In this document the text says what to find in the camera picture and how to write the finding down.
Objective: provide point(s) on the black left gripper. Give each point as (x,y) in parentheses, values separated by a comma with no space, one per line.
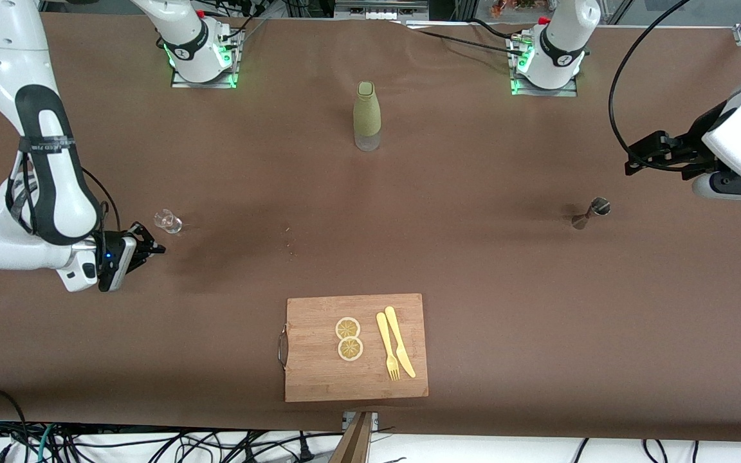
(697,140)

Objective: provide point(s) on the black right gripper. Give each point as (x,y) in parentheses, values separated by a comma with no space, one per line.
(137,246)

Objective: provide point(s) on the clear glass shaker cup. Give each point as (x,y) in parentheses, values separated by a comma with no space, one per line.
(168,221)

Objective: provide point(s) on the steel jigger measuring cup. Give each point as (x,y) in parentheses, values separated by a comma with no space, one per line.
(592,212)

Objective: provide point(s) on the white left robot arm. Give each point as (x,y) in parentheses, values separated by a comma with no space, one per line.
(560,45)

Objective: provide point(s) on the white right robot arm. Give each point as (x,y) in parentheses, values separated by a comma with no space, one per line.
(42,161)

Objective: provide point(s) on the wooden cutting board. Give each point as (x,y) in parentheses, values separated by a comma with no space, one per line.
(319,373)

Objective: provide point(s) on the lemon slice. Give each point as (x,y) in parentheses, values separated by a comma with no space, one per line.
(350,349)
(347,328)

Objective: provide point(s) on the brown table cover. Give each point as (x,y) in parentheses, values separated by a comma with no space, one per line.
(473,270)

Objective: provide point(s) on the yellow plastic fork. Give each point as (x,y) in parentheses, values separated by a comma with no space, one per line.
(386,344)

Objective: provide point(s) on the green bottle with clear base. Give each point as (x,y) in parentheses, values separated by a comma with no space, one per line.
(366,112)

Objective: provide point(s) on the yellow plastic knife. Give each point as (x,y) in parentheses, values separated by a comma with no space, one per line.
(399,344)

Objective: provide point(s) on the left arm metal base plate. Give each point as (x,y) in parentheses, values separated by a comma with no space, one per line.
(570,92)

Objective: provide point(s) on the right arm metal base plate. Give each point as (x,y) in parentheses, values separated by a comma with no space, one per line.
(181,83)

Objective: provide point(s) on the small metal bracket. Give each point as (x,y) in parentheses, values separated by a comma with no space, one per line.
(374,419)

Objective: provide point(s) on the wooden post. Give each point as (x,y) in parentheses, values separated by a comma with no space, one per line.
(354,444)

